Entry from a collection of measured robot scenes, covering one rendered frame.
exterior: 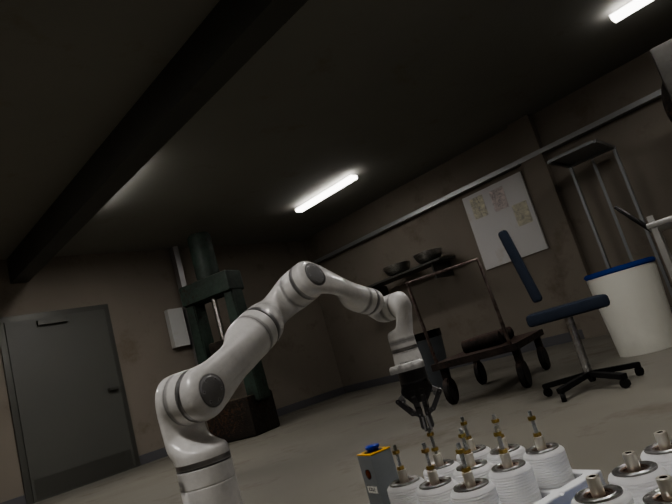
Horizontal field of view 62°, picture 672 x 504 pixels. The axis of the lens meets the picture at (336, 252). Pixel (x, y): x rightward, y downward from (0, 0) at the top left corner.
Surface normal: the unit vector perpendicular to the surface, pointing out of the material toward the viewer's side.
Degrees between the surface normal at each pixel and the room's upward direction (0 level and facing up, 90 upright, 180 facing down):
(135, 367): 90
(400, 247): 90
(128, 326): 90
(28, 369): 90
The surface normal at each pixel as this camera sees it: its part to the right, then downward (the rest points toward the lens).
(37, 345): 0.66, -0.32
